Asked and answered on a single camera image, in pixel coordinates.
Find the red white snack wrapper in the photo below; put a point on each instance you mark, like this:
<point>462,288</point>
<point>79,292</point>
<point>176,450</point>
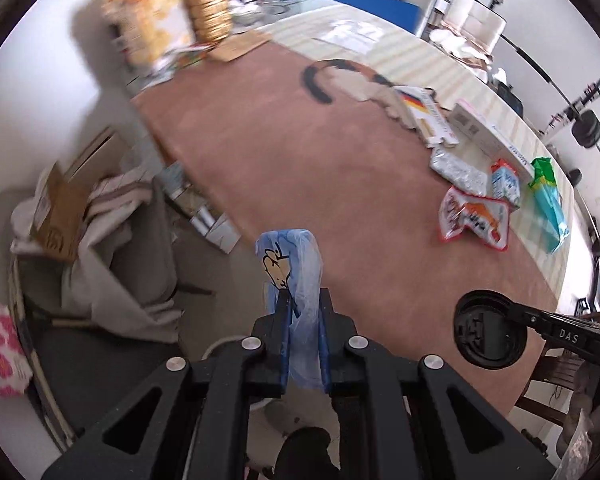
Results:
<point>486,217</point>

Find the beige cloth on chair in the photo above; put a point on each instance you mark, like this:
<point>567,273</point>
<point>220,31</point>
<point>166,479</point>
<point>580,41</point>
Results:
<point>101,254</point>

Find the black barbell weight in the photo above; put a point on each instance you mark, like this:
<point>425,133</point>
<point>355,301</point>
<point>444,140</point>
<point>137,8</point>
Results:
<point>586,129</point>

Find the flag printed white box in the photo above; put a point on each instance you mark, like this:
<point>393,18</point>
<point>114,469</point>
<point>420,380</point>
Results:
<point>426,117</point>

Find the grey upholstered chair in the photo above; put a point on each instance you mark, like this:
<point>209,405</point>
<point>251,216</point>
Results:
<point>146,264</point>

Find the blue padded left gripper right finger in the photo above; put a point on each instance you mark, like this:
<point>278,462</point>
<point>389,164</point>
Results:
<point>338,371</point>

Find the stacked golden cookie boxes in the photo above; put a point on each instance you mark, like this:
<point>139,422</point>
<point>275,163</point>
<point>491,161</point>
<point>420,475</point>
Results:
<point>211,20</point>

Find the green blue snack bag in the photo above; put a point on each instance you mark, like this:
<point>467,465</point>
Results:
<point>544,190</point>

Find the silver foil blister pack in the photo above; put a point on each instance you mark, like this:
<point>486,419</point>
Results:
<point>459,173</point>

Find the long white cardboard box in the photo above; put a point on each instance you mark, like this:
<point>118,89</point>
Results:
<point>468,121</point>

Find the orange snack bag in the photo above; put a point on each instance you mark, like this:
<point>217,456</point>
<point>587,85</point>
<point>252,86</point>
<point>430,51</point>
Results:
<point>150,30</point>

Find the grey folding bed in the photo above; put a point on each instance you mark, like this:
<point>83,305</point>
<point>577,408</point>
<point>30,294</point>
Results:
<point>80,371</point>

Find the cat pattern table cloth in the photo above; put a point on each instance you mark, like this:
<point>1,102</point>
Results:
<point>258,144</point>

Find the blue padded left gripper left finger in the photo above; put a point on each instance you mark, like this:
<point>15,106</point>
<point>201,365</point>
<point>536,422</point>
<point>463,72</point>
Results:
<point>269,369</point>

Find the brown cardboard shipping box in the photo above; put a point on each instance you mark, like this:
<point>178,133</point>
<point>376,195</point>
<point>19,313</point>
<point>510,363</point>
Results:
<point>59,208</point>

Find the blue flat board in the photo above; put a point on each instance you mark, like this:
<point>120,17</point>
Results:
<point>402,14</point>

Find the blue white plastic bag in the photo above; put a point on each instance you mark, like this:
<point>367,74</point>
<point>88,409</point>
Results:
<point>293,264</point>

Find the small blue white packet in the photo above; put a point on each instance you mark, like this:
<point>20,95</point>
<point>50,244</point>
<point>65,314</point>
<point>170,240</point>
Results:
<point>505,183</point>

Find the pink flower paper bag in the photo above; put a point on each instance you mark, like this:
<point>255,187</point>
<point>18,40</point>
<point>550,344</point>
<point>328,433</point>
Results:
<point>15,371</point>

